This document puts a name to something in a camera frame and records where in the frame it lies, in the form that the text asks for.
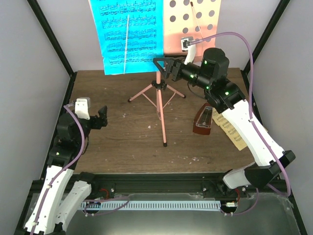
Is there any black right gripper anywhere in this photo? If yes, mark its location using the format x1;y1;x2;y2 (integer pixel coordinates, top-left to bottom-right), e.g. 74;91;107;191
153;55;212;91

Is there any blue sheet music booklet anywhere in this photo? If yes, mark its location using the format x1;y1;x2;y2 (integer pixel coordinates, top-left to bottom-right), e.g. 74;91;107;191
89;0;164;75

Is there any pink tripod music stand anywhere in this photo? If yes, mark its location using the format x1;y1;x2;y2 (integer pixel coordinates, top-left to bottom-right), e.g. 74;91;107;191
128;0;221;147

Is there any red-brown wooden metronome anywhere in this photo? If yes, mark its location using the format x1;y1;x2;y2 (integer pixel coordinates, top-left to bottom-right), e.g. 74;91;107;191
193;103;213;136

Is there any yellow sheet music page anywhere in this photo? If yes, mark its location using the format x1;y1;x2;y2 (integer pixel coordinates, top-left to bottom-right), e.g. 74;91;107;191
213;109;247;151

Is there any clear plastic metronome cover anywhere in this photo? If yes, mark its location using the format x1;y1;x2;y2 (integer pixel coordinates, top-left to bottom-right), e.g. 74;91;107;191
195;105;213;129

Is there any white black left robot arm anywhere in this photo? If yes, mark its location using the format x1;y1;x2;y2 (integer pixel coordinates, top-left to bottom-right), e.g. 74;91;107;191
22;101;108;235

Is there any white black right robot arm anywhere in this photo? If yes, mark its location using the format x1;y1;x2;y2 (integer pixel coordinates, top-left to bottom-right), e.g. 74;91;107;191
153;48;295;197

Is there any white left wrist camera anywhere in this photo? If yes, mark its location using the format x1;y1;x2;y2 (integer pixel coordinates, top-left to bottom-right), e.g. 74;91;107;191
74;97;90;120

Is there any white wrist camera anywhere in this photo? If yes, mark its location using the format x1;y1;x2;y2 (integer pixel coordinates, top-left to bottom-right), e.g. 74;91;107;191
74;97;90;120
180;36;197;65

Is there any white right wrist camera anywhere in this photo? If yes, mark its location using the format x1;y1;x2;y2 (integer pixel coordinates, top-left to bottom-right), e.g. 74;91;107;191
180;36;197;65

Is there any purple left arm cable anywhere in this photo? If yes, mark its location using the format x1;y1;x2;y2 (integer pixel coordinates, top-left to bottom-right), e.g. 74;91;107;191
30;105;130;235

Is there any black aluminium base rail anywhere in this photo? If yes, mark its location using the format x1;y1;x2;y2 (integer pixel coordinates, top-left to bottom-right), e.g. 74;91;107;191
31;172;289;199

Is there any light blue slotted cable duct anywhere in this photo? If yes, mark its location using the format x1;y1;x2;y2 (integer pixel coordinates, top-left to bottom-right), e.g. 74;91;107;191
79;200;221;212

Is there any black frame post left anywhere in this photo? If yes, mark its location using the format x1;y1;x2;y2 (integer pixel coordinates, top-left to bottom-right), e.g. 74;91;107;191
27;0;75;77

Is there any black frame post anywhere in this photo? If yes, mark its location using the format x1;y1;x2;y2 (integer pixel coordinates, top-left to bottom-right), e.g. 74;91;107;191
27;0;75;77
244;0;291;74

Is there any black frame post right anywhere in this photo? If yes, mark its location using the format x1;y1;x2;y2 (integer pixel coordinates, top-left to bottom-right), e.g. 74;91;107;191
244;0;291;74

